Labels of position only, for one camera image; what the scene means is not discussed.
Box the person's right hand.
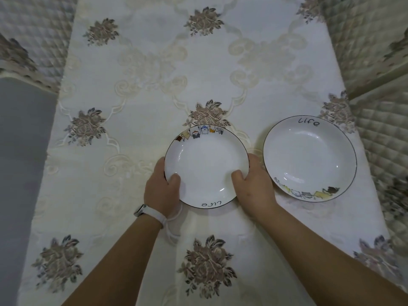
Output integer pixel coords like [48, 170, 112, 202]
[231, 153, 280, 220]

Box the person's left hand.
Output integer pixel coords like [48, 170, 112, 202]
[143, 156, 182, 220]

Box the white cartoon print plate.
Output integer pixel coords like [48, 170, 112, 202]
[164, 125, 250, 209]
[262, 115, 357, 203]

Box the person's right forearm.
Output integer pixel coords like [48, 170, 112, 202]
[255, 205, 408, 306]

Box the person's left forearm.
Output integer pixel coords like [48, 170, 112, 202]
[62, 215, 163, 306]

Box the cloth-covered dining table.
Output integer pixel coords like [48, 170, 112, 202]
[16, 0, 408, 306]

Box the smartwatch with white band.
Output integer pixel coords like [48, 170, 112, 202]
[133, 204, 168, 229]

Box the cream floral tablecloth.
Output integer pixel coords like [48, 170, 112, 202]
[16, 0, 408, 306]

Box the chair with quilted cream cover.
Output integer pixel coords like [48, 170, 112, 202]
[296, 0, 408, 101]
[0, 0, 79, 94]
[349, 71, 408, 252]

